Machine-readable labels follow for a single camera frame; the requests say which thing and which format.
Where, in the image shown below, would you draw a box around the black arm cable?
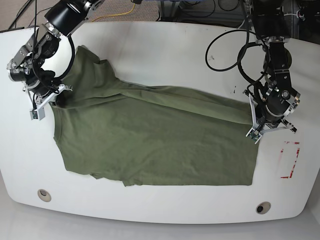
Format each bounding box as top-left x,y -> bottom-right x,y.
205,0 -> 271,86
29,0 -> 76,86

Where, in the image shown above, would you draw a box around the left table cable grommet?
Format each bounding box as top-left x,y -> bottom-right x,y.
37,189 -> 52,203

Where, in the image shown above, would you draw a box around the table cable grommet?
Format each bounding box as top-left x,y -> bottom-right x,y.
256,201 -> 271,215
37,189 -> 52,203

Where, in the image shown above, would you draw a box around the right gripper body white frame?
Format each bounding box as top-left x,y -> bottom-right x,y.
22,83 -> 73,121

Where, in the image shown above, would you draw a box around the right table cable grommet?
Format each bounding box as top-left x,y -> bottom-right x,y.
256,201 -> 271,215

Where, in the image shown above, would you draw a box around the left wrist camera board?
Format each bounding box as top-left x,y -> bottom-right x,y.
246,128 -> 262,145

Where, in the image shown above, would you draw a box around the yellow cable on floor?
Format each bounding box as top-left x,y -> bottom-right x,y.
92,2 -> 138,23

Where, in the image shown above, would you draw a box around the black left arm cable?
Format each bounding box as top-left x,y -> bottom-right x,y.
205,0 -> 271,86

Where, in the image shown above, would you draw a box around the red tape rectangle marking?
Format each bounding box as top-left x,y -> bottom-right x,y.
277,141 -> 301,179

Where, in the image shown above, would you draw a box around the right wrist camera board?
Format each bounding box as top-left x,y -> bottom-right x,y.
30,109 -> 38,120

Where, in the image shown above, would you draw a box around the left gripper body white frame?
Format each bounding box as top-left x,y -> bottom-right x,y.
244,91 -> 298,144

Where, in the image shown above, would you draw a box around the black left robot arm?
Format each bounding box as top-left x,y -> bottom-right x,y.
245,0 -> 300,143

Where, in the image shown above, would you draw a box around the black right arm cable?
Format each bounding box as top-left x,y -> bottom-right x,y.
29,0 -> 76,86

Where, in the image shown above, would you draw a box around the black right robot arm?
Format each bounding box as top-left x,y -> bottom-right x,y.
6,0 -> 103,120

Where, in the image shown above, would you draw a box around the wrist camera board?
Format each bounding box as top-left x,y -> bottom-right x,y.
30,109 -> 38,120
246,128 -> 262,145

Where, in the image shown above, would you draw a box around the olive green t-shirt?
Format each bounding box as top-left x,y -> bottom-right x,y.
51,46 -> 258,187

